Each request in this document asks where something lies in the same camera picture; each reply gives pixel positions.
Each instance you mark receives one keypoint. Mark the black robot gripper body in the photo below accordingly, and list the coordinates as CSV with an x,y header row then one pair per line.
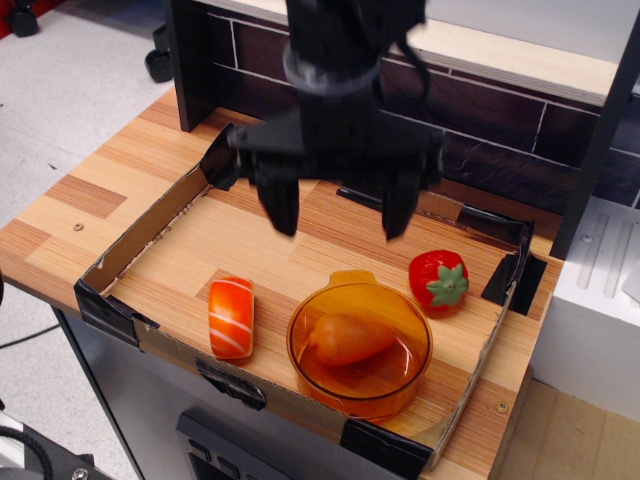
x,y
337,131

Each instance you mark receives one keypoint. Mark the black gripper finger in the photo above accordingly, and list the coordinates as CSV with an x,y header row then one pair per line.
x,y
280,200
400,197

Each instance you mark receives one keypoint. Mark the orange toy carrot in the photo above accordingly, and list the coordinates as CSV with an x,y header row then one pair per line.
x,y
340,339

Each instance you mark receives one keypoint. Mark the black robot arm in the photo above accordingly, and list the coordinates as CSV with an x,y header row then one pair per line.
x,y
358,22

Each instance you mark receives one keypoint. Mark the orange transparent plastic pot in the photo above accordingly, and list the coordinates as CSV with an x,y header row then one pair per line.
x,y
380,386

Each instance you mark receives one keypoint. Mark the cardboard fence with black tape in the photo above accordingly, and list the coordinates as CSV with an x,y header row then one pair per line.
x,y
147,299

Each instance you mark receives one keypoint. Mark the red toy strawberry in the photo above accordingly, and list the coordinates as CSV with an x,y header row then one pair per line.
x,y
438,279

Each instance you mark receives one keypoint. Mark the dark brick backsplash panel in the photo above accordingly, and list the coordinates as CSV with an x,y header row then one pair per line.
x,y
534,145

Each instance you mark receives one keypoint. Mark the salmon sushi toy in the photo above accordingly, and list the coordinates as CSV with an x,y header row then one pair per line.
x,y
231,312

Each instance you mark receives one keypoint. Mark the black chair caster wheel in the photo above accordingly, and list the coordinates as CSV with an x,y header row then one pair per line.
x,y
158,60

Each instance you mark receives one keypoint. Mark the white side cabinet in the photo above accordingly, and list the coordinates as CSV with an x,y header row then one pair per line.
x,y
588,346

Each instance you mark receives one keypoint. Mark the black caster top left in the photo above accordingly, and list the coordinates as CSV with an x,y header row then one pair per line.
x,y
19,17

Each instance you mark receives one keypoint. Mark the black equipment bottom left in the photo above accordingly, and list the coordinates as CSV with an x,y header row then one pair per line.
x,y
26,454

